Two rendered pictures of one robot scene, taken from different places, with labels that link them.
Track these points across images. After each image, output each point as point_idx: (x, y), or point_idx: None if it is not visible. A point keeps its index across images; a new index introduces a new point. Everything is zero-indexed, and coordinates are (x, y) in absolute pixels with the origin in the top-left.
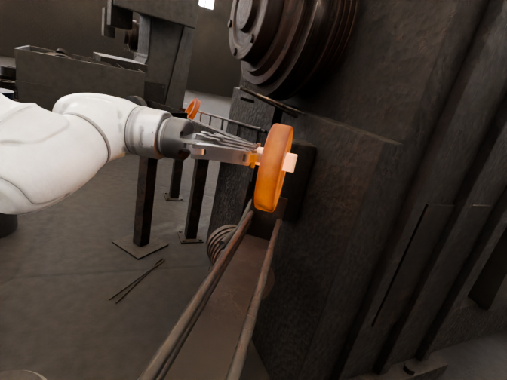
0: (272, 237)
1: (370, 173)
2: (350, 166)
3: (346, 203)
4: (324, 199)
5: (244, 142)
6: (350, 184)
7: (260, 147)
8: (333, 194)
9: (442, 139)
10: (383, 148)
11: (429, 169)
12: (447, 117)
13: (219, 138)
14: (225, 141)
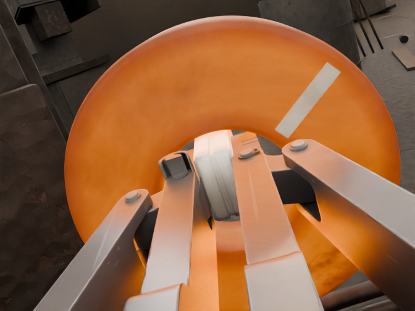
0: (334, 297)
1: (63, 154)
2: (3, 187)
3: (68, 244)
4: (6, 306)
5: (107, 233)
6: (41, 211)
7: (203, 152)
8: (18, 273)
9: (32, 61)
10: (43, 96)
11: (55, 110)
12: (8, 27)
13: (182, 297)
14: (189, 275)
